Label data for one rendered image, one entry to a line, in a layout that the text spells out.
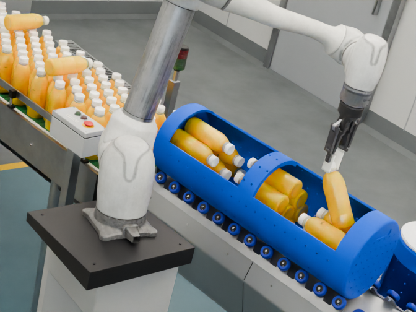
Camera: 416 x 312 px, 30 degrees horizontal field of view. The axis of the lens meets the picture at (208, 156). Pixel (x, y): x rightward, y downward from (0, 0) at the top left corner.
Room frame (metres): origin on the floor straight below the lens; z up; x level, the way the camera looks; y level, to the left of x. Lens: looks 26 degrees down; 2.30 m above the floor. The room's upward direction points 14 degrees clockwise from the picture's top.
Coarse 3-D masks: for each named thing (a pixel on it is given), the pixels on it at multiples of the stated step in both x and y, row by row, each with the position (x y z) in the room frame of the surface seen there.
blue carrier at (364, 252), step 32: (160, 128) 2.52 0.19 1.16; (224, 128) 2.66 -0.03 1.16; (160, 160) 2.49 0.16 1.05; (192, 160) 2.39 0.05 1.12; (288, 160) 2.35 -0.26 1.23; (224, 192) 2.29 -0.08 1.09; (256, 192) 2.24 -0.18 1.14; (320, 192) 2.38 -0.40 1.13; (256, 224) 2.20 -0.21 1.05; (288, 224) 2.12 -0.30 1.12; (384, 224) 2.07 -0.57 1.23; (288, 256) 2.13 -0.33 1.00; (320, 256) 2.03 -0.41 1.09; (352, 256) 1.98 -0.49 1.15; (384, 256) 2.14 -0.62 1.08; (352, 288) 2.03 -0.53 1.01
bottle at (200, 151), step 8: (176, 136) 2.53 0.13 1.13; (184, 136) 2.52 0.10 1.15; (192, 136) 2.53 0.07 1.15; (176, 144) 2.52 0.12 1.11; (184, 144) 2.50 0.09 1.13; (192, 144) 2.49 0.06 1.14; (200, 144) 2.48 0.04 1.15; (192, 152) 2.47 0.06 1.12; (200, 152) 2.45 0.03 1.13; (208, 152) 2.46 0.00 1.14; (200, 160) 2.45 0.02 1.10
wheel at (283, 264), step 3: (282, 258) 2.16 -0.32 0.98; (285, 258) 2.15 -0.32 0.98; (279, 261) 2.15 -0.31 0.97; (282, 261) 2.15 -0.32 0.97; (285, 261) 2.15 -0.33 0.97; (288, 261) 2.14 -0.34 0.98; (279, 264) 2.14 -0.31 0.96; (282, 264) 2.14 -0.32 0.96; (285, 264) 2.14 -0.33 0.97; (288, 264) 2.14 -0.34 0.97; (279, 267) 2.14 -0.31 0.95; (282, 267) 2.13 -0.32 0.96; (285, 267) 2.13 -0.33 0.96; (288, 267) 2.13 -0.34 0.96; (282, 270) 2.13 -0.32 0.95; (285, 270) 2.13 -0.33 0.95
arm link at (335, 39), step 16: (240, 0) 2.10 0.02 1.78; (256, 0) 2.12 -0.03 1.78; (256, 16) 2.12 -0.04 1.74; (272, 16) 2.14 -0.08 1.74; (288, 16) 2.19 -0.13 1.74; (304, 16) 2.27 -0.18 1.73; (304, 32) 2.26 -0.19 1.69; (320, 32) 2.31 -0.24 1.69; (336, 32) 2.33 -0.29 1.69; (352, 32) 2.34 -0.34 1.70; (336, 48) 2.31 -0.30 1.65
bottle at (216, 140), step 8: (192, 120) 2.58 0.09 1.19; (200, 120) 2.59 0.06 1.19; (184, 128) 2.58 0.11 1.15; (192, 128) 2.56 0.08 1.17; (200, 128) 2.54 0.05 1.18; (208, 128) 2.54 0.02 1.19; (200, 136) 2.53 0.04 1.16; (208, 136) 2.51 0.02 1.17; (216, 136) 2.50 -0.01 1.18; (224, 136) 2.51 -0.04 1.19; (208, 144) 2.50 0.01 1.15; (216, 144) 2.49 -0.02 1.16; (224, 144) 2.48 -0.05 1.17; (224, 152) 2.49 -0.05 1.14
